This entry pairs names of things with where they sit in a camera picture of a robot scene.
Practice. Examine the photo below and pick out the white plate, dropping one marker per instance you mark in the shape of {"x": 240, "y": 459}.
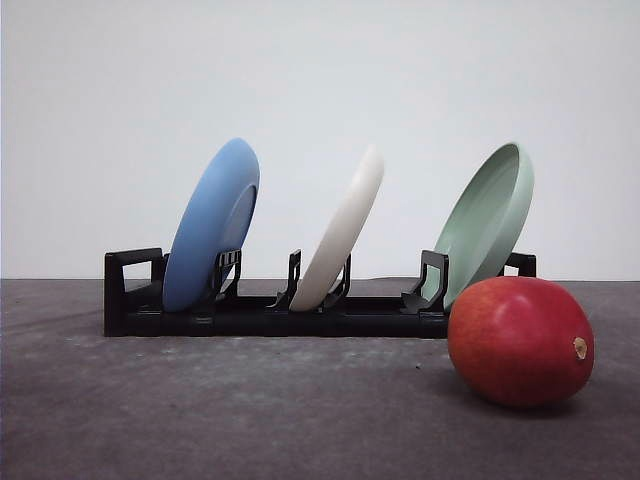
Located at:
{"x": 341, "y": 234}

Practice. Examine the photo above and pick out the red pomegranate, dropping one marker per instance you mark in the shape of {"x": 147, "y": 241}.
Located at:
{"x": 520, "y": 341}

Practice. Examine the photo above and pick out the blue plate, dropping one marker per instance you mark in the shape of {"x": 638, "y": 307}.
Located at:
{"x": 214, "y": 219}

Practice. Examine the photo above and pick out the green plate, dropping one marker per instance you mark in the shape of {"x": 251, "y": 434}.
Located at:
{"x": 485, "y": 225}

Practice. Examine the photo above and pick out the black plastic dish rack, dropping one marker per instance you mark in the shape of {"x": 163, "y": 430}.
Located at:
{"x": 134, "y": 281}

